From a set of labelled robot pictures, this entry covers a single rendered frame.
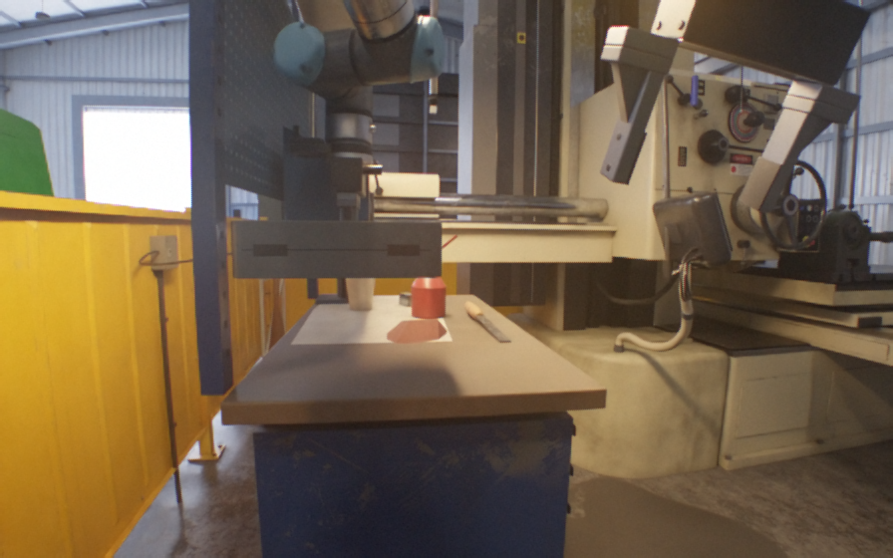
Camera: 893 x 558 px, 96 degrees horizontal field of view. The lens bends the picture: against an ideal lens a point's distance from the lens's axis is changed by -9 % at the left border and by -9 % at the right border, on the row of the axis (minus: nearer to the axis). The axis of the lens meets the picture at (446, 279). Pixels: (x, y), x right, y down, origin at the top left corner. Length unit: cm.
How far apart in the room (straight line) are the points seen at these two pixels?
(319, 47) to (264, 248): 26
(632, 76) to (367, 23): 33
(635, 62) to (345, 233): 36
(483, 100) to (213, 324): 210
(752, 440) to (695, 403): 47
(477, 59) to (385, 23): 200
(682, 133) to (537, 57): 93
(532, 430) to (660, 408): 166
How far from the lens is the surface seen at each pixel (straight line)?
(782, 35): 38
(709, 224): 151
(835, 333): 285
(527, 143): 253
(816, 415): 310
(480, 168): 242
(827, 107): 44
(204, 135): 61
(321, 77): 65
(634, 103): 35
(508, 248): 204
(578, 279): 262
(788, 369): 282
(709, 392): 248
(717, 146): 220
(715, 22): 35
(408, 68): 60
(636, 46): 34
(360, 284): 115
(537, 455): 71
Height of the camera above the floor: 116
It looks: 6 degrees down
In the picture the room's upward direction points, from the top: 1 degrees clockwise
